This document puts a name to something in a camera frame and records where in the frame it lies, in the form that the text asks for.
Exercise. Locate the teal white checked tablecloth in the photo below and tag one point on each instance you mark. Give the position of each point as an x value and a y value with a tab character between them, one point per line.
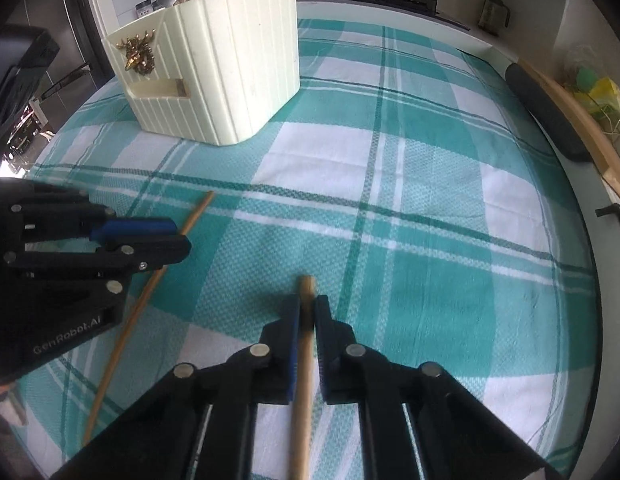
415	260

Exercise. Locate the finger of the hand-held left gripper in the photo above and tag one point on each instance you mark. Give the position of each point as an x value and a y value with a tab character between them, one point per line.
149	254
134	227

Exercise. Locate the black gas hob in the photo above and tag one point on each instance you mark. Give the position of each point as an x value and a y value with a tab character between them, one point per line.
380	2

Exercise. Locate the dark glass press jug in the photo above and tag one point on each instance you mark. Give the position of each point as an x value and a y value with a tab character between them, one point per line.
494	16

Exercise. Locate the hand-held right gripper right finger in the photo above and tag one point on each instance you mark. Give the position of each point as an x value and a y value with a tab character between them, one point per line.
326	350

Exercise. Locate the wooden cutting board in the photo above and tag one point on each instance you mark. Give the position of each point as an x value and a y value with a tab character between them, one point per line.
585	120

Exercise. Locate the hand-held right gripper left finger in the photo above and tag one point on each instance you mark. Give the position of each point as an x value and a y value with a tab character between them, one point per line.
290	345

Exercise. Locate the wooden chopstick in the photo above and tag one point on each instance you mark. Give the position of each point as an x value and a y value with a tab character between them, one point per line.
304	410
132	317

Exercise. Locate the cream ribbed utensil holder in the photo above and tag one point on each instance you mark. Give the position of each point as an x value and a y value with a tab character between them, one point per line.
229	80

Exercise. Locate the white spice jar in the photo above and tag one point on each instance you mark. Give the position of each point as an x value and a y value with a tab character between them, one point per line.
144	8

